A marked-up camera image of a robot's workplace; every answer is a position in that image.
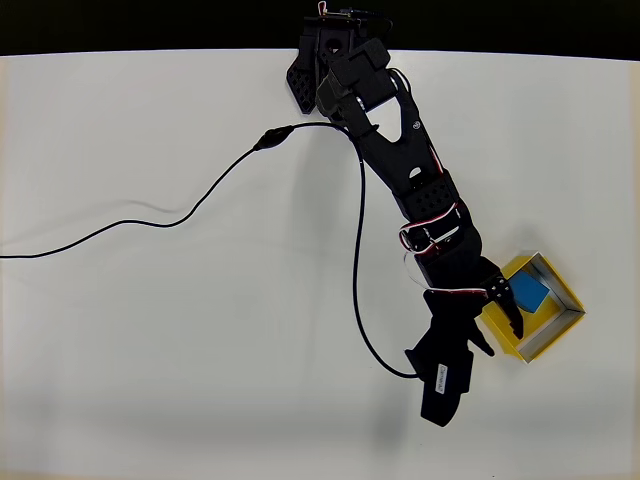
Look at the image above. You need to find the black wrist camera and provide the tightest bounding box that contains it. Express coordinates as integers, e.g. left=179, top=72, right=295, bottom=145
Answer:
left=403, top=319, right=475, bottom=429

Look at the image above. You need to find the yellow open box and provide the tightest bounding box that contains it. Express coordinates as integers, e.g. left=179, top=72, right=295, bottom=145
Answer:
left=477, top=251, right=586, bottom=365

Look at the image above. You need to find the blue cube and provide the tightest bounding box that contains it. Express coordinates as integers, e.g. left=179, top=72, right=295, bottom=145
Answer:
left=508, top=271, right=551, bottom=315

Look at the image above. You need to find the black camera cable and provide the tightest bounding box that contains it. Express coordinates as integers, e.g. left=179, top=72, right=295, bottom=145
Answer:
left=0, top=123, right=419, bottom=380

